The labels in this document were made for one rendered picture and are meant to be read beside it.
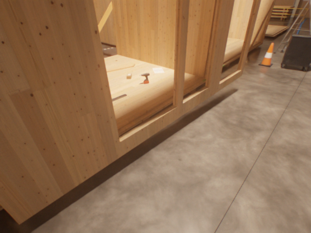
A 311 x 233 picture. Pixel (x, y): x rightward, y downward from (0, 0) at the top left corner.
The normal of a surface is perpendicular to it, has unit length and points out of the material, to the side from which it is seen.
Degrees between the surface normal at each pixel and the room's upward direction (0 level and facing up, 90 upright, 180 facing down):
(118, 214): 0
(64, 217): 0
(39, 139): 90
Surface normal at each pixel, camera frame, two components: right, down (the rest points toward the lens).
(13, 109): 0.71, 0.39
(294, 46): -0.51, 0.48
